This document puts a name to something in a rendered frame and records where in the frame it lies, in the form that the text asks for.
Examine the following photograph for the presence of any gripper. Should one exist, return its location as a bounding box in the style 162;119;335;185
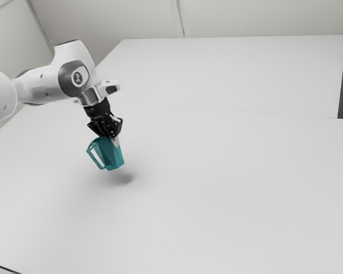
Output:
83;97;123;149

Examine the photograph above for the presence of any teal faceted mug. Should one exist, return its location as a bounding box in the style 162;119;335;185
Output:
86;135;126;172

